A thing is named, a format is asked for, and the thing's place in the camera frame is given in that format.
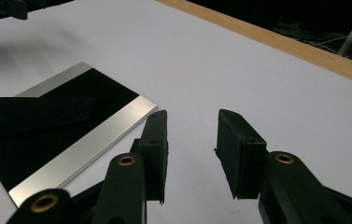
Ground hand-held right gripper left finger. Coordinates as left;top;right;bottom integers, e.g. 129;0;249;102
130;109;169;205

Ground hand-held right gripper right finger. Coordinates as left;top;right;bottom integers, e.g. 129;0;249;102
216;108;269;200

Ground black rectangular bar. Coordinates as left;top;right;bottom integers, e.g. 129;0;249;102
0;61;160;208

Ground white paper sheet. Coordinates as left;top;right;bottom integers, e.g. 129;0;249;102
0;0;352;224

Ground wooden table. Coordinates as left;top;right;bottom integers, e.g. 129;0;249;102
155;0;352;89

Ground white floor cables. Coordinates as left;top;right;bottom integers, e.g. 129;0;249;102
273;26;352;52

